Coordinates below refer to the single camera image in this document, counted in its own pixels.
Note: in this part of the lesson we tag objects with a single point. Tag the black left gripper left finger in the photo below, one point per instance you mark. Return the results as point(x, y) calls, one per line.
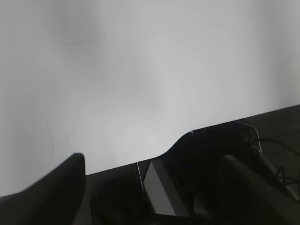
point(53, 200)

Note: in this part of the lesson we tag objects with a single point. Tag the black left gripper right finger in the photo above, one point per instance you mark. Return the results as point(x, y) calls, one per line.
point(243, 198)

